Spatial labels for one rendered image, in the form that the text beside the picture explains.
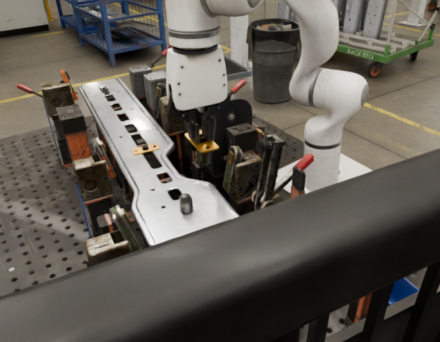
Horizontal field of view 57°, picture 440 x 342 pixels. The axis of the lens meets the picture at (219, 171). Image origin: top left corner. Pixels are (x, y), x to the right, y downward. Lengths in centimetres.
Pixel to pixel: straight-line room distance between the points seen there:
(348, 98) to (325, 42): 19
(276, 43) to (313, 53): 268
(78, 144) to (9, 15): 624
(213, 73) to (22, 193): 123
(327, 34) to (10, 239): 119
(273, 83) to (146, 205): 308
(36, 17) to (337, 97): 689
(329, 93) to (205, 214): 51
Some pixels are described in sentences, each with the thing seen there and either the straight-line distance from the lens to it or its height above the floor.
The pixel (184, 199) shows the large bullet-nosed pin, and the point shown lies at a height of 104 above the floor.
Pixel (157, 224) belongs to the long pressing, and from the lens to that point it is 97.
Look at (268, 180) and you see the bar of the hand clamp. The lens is 87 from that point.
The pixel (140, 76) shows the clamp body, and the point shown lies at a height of 104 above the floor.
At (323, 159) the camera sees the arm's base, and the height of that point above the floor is 93.
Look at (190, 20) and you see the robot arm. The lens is 64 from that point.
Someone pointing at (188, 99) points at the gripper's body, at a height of 135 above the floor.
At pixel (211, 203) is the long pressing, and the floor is 100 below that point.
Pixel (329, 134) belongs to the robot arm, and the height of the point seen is 103.
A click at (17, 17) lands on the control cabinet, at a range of 772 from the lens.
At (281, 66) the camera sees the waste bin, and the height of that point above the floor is 39.
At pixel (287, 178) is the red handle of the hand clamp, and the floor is 111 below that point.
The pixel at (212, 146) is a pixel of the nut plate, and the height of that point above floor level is 125.
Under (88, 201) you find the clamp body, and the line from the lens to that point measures 121.
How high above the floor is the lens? 161
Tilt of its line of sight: 33 degrees down
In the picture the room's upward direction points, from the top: 2 degrees counter-clockwise
